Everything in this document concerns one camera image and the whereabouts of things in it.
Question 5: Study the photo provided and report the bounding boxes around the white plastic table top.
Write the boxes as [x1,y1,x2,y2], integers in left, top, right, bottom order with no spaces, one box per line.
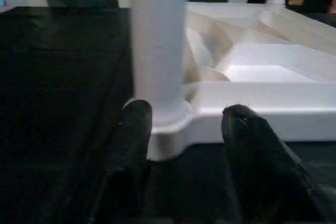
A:
[146,1,336,162]

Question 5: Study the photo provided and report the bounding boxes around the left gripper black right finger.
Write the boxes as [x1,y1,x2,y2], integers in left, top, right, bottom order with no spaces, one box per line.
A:
[222,104,336,224]

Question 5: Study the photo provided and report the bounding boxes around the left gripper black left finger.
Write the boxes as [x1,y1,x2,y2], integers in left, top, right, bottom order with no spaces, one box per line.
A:
[89,99,153,224]

